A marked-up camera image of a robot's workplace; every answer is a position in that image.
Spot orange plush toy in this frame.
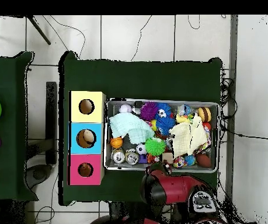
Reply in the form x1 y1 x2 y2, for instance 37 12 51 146
79 163 93 177

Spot silver mesh bin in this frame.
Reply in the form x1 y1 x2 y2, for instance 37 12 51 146
103 97 220 174

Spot wooden box with three holes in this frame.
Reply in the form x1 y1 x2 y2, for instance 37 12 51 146
68 90 107 186

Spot green spiky ball with eyes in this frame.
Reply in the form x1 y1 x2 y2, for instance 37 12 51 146
144 137 166 156

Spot silver drink can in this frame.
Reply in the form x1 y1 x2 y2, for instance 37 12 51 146
111 148 126 164
124 149 140 165

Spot cream yellow cloth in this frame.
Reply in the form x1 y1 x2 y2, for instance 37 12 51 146
168 113 209 159

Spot small orange basketball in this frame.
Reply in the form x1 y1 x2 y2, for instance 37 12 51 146
110 136 124 149

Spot mint green cloth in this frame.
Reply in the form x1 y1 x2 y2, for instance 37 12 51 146
109 112 155 145

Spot purple spiky ball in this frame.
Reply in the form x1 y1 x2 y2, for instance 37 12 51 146
140 101 159 121

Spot blue spiky ball with eyes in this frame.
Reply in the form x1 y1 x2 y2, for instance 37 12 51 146
156 102 172 118

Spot white baseball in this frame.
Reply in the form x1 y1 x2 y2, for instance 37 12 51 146
119 103 133 114

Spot dark green table cloth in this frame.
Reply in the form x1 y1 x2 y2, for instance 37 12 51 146
0 51 39 202
58 50 223 206

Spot grey stand base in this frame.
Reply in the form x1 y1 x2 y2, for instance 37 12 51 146
26 163 55 190

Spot black upright panel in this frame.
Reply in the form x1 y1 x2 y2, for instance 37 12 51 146
45 81 58 165

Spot black tripod leg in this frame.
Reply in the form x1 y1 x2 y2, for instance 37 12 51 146
27 15 51 46

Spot black cable with connector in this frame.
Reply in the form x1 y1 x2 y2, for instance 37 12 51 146
220 125 268 141

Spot black cable bundle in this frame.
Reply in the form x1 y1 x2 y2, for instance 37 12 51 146
219 68 238 143

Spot grey floor rail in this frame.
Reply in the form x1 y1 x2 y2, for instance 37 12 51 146
224 15 239 201

